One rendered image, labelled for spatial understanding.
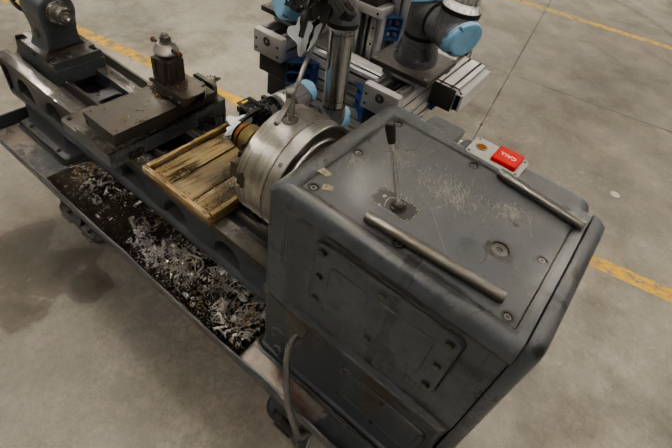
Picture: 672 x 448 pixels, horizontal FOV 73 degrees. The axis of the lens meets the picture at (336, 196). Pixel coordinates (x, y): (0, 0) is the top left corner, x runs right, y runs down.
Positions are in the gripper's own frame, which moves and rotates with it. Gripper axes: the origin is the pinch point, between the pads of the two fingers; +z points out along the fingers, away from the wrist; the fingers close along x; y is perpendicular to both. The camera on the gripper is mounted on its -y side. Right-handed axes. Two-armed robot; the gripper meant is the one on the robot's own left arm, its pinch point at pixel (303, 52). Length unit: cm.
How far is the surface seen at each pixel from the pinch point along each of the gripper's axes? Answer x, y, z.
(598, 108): -354, -58, 9
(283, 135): 11.1, -9.4, 16.5
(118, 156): 12, 45, 52
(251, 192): 15.5, -8.8, 31.8
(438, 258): 22, -55, 15
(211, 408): -7, -6, 141
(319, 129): 5.2, -14.5, 12.9
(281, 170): 15.0, -14.4, 22.3
